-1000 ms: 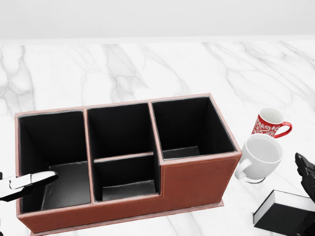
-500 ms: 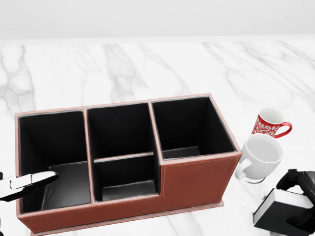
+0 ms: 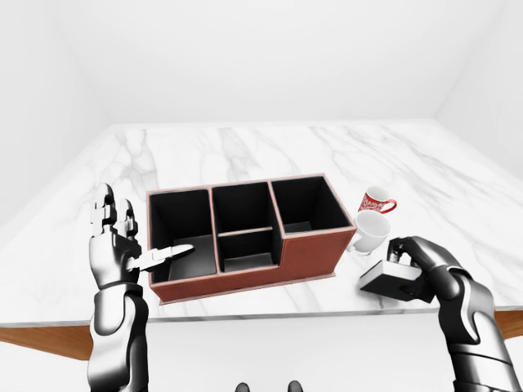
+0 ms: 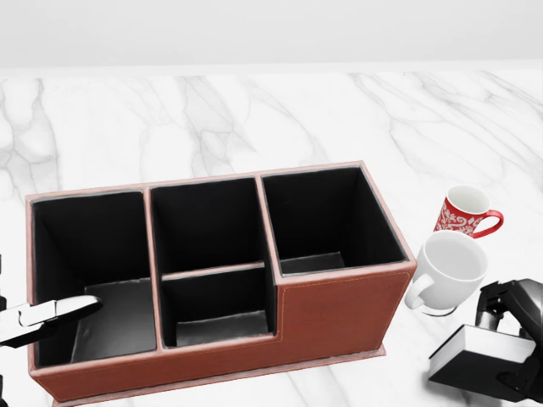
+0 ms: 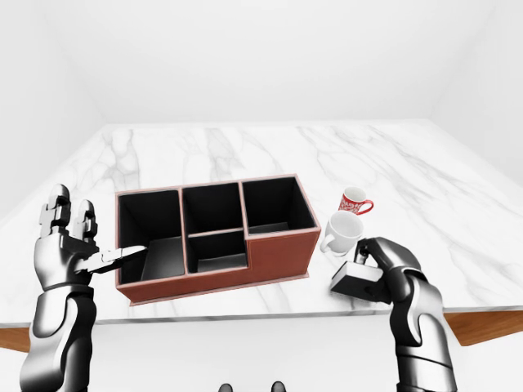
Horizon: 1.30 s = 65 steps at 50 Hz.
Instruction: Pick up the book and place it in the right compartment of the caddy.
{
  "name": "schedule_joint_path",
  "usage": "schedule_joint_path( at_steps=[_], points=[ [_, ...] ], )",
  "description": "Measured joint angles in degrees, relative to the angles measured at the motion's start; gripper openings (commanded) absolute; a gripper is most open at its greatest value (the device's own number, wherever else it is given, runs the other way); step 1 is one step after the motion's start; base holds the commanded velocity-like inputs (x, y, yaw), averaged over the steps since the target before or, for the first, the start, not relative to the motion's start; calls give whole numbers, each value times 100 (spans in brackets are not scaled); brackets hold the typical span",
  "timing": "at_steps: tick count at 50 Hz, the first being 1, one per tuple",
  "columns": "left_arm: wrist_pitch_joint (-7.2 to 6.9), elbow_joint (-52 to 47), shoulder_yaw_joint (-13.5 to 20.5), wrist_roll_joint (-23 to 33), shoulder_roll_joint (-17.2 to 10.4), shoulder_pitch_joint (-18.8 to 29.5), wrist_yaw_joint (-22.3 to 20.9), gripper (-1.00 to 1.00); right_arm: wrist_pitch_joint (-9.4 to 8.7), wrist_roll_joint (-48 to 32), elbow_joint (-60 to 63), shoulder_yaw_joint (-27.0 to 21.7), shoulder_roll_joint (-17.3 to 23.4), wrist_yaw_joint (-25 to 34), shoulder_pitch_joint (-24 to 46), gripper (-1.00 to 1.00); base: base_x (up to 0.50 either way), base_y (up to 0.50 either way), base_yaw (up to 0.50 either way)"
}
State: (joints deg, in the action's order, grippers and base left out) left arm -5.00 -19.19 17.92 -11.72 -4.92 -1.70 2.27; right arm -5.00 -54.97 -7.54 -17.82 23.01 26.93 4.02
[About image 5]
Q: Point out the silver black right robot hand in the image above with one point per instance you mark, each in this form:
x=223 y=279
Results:
x=394 y=255

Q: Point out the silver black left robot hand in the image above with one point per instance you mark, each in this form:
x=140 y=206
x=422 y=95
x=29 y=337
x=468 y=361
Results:
x=57 y=257

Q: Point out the black book with white pages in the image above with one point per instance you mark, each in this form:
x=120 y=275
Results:
x=354 y=281

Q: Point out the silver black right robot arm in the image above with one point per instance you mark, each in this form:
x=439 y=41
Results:
x=421 y=322

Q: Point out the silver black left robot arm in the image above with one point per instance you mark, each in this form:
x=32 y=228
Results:
x=57 y=339

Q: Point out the red-brown desk caddy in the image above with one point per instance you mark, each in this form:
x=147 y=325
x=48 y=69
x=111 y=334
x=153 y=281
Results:
x=278 y=257

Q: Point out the white mug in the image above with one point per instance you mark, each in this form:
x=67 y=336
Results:
x=341 y=234

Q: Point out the red patterned mug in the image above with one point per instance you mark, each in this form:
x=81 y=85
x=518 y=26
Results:
x=354 y=204

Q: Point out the small dark rounded shape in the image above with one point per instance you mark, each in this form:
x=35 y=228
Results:
x=225 y=388
x=278 y=387

